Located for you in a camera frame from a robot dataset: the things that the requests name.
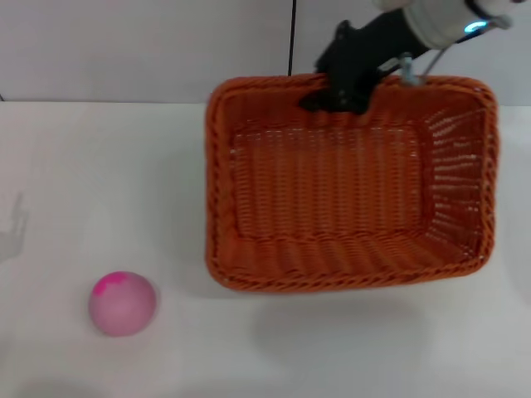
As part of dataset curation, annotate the orange woven plastic basket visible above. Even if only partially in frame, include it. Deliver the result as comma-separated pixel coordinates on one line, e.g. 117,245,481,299
204,73,499,294

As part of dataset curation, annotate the pink toy peach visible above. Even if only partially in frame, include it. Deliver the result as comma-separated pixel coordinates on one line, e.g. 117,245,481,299
87,270,158,337

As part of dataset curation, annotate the grey right arm cable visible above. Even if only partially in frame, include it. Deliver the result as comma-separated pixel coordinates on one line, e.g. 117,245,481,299
398,15,514,89

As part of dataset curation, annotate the black vertical wall strip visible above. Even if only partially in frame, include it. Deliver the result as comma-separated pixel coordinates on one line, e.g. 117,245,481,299
286,0,298,78

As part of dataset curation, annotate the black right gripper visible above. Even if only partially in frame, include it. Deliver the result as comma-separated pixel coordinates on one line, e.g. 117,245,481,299
300,9,429,115

